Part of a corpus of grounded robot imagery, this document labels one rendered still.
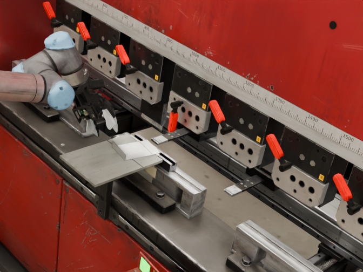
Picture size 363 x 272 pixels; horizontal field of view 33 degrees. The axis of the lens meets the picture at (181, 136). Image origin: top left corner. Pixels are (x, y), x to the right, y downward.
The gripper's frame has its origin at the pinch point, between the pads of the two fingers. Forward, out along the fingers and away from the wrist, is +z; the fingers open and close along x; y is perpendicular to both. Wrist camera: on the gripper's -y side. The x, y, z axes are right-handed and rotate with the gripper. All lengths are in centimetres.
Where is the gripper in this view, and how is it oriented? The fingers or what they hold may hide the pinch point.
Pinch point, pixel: (106, 129)
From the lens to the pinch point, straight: 195.4
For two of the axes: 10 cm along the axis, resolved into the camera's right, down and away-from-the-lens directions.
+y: -1.4, 6.0, -7.9
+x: 9.3, -1.8, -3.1
